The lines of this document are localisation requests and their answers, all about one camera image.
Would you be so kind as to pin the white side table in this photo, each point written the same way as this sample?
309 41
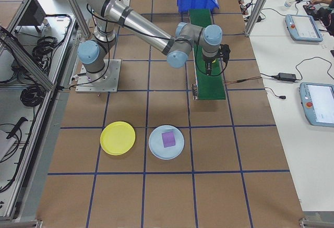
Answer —
287 160

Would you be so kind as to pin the white paper cup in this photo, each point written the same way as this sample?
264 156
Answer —
288 2

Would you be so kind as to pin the yellow foam cube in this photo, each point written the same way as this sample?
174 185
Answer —
213 61

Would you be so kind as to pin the light blue round plate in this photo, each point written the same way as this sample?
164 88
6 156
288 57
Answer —
156 147

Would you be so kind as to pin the yellow round plate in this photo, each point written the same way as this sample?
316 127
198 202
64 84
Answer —
118 138

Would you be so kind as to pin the aluminium profile post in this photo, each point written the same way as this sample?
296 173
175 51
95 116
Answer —
257 6

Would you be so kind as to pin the operator forearm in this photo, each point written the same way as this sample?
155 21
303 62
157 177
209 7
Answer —
326 1

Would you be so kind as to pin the operator bare hand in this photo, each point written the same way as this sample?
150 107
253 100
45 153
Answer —
315 1

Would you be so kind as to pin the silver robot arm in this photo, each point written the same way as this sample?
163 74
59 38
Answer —
141 27

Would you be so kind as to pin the green belt conveyor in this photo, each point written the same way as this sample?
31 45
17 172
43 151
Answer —
210 87

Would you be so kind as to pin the white square base plate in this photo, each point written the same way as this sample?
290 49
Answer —
113 82

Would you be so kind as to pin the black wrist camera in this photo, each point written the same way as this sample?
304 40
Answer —
225 52

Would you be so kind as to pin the black flat power adapter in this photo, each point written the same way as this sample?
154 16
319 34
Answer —
287 76

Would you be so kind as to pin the light blue teach pendant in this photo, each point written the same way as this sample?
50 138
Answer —
318 105
304 27

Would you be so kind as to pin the purple foam cube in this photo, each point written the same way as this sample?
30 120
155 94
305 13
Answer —
168 139

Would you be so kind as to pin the black box device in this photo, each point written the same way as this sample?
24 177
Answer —
34 14

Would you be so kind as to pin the V-shaped metal bar frame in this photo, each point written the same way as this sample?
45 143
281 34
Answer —
26 59

